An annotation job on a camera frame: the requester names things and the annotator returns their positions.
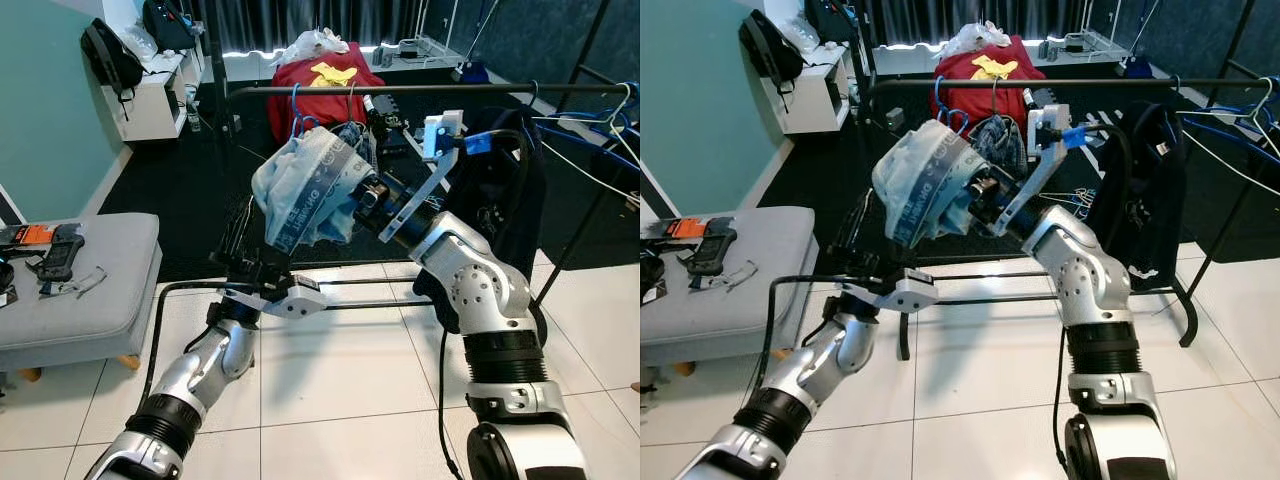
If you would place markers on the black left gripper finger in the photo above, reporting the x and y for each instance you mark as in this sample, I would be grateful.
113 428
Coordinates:
232 230
878 222
857 225
253 228

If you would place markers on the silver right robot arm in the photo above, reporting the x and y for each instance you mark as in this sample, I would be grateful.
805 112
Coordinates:
1085 280
470 280

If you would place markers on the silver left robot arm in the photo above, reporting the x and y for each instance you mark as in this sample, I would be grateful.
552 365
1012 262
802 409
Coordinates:
200 370
810 375

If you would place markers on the black electronic device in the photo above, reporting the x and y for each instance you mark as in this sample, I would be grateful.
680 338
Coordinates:
385 118

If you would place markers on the black metal clothes rack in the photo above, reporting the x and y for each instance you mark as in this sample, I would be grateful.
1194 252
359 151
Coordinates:
1120 83
420 89

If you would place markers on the black shirt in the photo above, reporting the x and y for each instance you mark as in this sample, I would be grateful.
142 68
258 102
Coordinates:
1150 200
500 200

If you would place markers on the red cloth with yellow star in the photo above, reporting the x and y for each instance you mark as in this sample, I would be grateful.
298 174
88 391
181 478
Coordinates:
285 75
950 70

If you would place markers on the white cabinet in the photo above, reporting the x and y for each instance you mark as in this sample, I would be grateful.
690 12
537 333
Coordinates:
810 100
150 105

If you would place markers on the grey upholstered ottoman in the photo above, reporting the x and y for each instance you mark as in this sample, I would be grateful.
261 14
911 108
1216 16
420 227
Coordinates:
90 310
740 310

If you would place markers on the clear safety glasses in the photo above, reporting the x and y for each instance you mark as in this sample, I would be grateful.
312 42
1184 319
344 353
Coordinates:
75 283
728 277

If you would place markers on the black handheld controller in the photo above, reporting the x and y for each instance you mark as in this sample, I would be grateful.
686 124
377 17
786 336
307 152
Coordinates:
712 250
62 255

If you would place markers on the white plastic bag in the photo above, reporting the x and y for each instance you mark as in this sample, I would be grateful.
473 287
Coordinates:
975 40
315 48

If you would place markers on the blue broom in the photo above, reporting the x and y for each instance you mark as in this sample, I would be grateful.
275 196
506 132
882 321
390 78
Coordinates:
1138 68
472 73

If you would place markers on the orange and black device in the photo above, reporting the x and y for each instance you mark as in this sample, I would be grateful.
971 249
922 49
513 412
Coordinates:
690 228
35 235

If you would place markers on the dark curtain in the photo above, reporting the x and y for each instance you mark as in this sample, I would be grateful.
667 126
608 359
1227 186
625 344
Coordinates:
300 20
960 15

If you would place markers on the black backpack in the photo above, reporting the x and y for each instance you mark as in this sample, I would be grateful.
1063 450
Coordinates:
110 55
770 48

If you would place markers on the black bag with red tag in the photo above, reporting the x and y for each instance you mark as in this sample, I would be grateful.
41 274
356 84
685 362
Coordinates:
830 18
168 22

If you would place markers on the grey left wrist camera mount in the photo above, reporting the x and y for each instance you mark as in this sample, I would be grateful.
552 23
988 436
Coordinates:
295 298
910 292

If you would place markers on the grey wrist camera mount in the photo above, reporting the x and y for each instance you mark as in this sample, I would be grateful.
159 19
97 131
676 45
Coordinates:
295 298
440 135
1050 125
910 292

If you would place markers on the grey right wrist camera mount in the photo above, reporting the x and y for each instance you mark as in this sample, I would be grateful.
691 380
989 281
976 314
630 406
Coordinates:
1050 125
440 135

